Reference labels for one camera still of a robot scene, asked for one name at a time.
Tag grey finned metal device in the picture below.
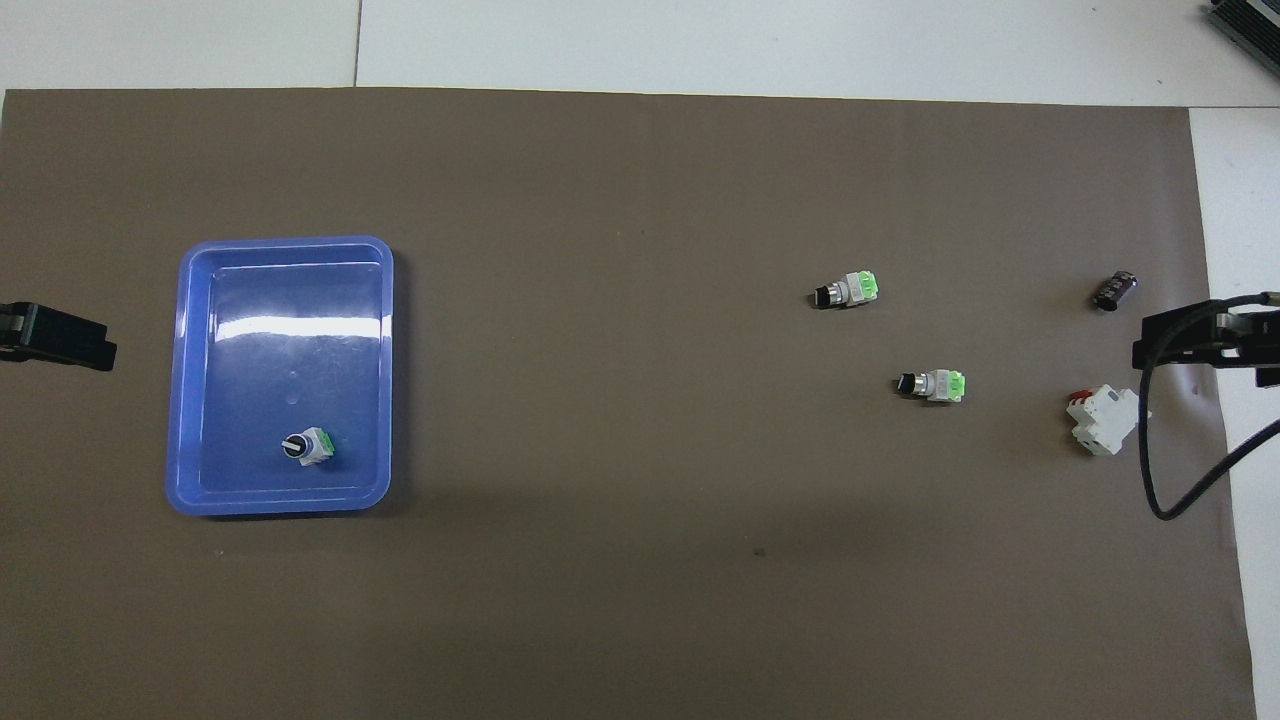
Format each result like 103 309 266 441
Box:
1205 0 1280 71

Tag white circuit breaker red lever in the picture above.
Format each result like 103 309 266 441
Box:
1066 385 1152 457

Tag brown table mat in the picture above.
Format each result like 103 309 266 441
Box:
0 88 1259 720

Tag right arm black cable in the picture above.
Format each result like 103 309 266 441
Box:
1140 292 1280 522

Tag dark cylindrical capacitor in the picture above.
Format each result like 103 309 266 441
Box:
1093 270 1140 312

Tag rotary switch with green back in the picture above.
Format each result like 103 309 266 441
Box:
812 270 881 310
897 369 967 404
281 427 336 467

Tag blue plastic tray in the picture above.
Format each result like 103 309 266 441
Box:
165 236 394 517

